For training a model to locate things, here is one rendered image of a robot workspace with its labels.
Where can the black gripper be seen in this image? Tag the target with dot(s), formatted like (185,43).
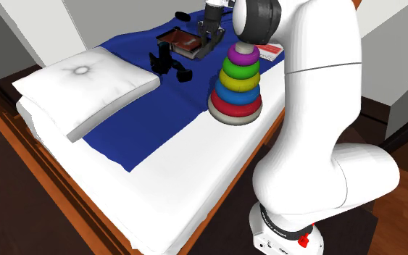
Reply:
(212,16)

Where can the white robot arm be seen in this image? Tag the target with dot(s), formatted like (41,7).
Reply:
(316,116)

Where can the dark red book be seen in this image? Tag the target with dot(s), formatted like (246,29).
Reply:
(180,40)

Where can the small black oval object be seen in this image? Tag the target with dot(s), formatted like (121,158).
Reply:
(182,16)

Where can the black toy figure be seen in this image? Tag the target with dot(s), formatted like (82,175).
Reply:
(164,58)

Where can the red and white flat box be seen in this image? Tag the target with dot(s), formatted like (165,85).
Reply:
(270,52)

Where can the blue blanket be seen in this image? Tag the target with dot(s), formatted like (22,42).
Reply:
(161,116)

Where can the white pillow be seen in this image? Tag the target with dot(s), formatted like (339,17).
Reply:
(83,92)

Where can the wooden bed with white mattress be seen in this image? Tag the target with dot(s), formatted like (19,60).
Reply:
(175,183)

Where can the dark robot stand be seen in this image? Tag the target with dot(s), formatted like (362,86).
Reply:
(350,233)

